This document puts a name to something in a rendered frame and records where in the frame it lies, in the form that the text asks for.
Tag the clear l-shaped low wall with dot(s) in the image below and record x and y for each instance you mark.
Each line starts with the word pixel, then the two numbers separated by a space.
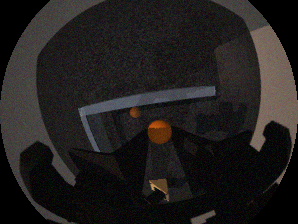
pixel 102 141
pixel 140 99

